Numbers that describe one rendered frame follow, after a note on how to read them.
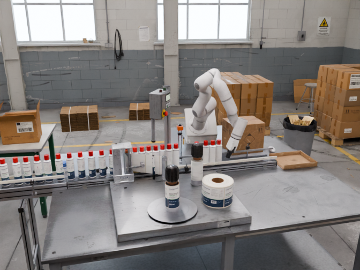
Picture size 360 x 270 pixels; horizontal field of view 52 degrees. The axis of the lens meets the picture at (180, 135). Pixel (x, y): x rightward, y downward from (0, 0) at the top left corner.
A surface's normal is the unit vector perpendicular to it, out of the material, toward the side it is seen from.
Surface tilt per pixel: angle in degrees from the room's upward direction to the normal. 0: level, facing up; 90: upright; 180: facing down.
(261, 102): 88
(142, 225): 0
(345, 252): 0
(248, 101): 88
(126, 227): 0
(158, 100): 90
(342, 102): 90
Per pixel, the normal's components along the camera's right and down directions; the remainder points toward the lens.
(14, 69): 0.14, 0.32
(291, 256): -0.01, -0.95
